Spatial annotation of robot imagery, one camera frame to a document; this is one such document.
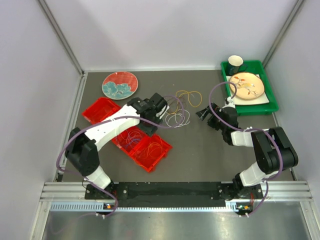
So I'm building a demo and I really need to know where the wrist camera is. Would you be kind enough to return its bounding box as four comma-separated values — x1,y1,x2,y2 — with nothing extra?
223,96,236,109
156,103,170,119

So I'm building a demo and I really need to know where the aluminium frame rail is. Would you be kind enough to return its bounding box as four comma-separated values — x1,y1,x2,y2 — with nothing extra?
30,181,320,240

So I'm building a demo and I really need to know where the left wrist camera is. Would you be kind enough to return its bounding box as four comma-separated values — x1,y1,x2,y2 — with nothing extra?
156,103,170,119

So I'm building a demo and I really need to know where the yellow cable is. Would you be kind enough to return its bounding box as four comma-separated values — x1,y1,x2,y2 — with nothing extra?
169,89,203,115

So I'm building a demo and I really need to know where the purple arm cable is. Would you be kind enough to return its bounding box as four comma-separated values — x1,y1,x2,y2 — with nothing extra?
55,94,187,218
208,81,285,218

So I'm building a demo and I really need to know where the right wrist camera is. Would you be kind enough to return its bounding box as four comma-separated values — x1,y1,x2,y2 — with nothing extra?
223,96,236,109

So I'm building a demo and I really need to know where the red compartment tray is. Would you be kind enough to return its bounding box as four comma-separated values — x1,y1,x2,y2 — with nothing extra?
82,97,172,172

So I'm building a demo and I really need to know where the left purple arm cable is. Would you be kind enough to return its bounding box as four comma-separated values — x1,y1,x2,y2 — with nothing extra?
55,94,187,218

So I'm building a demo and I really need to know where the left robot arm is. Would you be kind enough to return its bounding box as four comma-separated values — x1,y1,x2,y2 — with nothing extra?
63,93,168,199

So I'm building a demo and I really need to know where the red floral plate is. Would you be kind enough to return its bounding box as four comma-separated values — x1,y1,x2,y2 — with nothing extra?
101,71,139,100

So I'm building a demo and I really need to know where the brown cable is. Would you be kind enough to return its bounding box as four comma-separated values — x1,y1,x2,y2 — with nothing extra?
164,94,188,115

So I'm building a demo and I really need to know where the dark green mug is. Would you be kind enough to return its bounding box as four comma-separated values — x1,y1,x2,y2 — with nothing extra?
225,55,248,76

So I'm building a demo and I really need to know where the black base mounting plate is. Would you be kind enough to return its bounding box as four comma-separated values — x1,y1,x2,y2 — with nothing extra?
84,181,263,208

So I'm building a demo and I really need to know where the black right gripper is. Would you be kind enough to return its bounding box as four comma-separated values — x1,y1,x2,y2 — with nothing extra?
196,102,228,131

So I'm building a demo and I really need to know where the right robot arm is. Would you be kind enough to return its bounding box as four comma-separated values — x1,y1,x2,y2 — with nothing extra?
196,103,299,198

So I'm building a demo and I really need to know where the orange cable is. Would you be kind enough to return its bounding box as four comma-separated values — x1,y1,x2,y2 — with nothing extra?
133,141,168,166

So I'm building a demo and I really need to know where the blue cable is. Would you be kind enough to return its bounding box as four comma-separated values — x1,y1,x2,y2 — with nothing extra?
123,136,142,151

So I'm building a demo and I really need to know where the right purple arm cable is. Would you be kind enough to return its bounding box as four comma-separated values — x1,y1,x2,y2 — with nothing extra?
208,81,285,218

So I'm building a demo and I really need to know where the beige bird plate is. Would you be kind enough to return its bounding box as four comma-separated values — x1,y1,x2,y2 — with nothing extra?
228,72,265,100

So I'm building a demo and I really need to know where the white cable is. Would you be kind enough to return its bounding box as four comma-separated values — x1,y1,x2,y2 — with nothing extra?
165,109,191,129

